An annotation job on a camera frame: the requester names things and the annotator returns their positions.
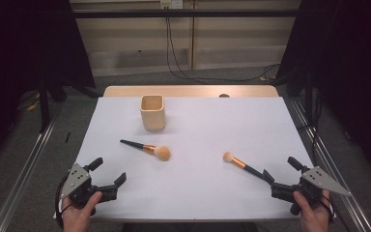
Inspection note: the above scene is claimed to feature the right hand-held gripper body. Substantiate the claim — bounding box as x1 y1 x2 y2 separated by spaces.
271 165 352 217

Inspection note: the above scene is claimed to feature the person's left hand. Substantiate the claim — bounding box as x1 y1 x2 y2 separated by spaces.
61 190 104 232

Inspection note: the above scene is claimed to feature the large-headed makeup brush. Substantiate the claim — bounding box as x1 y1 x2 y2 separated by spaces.
119 138 172 162

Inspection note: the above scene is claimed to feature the black curtain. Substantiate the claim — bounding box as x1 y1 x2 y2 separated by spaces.
0 0 97 172
273 0 371 187

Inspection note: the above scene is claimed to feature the aluminium floor rail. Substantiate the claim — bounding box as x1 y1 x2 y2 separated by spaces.
289 97 371 232
0 104 64 232

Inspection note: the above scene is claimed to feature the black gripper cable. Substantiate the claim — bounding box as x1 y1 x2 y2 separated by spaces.
54 173 71 228

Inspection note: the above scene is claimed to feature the small-headed makeup brush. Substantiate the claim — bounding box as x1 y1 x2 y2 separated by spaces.
222 151 267 180

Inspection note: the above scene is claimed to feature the beige square brush holder cup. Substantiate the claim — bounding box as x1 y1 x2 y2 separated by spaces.
139 94 167 132

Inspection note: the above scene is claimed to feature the person's right hand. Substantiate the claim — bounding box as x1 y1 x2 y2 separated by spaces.
292 189 332 232

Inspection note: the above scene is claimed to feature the black wall cable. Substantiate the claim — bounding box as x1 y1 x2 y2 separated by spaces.
166 15 207 81
165 15 282 83

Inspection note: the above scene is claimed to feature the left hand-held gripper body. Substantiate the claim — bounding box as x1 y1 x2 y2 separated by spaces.
59 162 119 205

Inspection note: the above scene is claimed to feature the black horizontal frame bar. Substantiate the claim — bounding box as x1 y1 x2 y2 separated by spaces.
71 8 301 19

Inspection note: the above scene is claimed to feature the black metal stand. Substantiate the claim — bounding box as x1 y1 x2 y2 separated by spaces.
303 69 317 115
38 72 67 133

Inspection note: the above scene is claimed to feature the vertical wall trim strip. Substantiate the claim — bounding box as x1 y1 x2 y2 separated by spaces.
189 0 197 71

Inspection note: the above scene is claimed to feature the white wall socket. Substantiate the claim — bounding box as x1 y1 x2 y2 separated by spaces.
159 0 185 10

